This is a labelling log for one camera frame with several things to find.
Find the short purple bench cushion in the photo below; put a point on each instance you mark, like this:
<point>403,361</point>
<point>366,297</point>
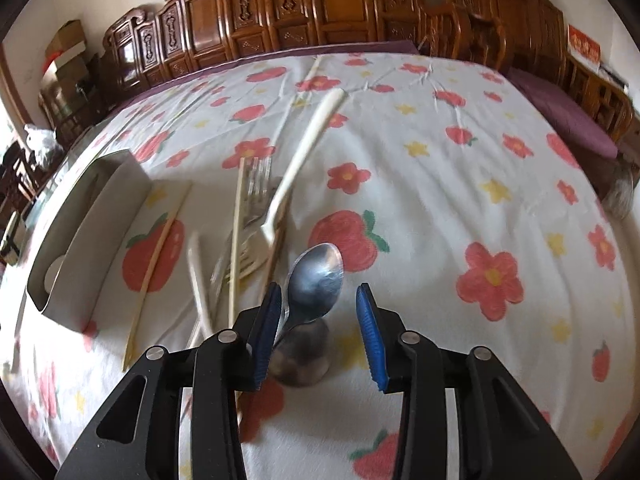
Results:
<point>565,105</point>

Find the wooden armchair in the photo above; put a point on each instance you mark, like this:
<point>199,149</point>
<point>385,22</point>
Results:
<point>465,30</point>

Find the metal tray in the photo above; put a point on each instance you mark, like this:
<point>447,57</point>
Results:
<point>95,220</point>

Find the long carved wooden bench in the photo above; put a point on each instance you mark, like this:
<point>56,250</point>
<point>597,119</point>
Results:
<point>280,5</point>

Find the dark wooden chair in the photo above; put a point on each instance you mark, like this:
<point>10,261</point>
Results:
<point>20,185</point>

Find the white plastic fork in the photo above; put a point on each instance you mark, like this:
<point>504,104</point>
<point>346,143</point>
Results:
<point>305,150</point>

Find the cardboard box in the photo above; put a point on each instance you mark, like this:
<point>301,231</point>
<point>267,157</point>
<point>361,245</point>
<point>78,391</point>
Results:
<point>72,77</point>
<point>65,37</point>

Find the metal fork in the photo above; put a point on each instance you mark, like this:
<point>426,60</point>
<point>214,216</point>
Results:
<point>256,180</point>

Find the metal spoon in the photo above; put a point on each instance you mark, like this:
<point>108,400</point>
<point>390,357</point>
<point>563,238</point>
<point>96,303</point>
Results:
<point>317,280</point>

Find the red desk calendar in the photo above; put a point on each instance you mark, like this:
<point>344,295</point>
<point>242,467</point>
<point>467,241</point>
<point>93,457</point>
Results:
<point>582,47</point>

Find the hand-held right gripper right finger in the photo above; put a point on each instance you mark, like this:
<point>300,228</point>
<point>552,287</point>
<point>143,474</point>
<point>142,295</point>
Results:
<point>370,340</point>

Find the long purple bench cushion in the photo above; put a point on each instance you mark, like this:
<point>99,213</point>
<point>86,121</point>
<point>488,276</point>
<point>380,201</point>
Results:
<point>300,51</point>

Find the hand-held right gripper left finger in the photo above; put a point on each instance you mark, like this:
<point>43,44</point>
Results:
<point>265,340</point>

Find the floral tablecloth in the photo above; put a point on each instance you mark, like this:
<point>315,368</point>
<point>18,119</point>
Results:
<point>450,185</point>

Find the grey fluffy object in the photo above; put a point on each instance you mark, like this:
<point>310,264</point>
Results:
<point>622,187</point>

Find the white plastic bag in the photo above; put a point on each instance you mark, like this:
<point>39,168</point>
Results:
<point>40,140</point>

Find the short carved wooden bench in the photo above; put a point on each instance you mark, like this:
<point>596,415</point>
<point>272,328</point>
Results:
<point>540,20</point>

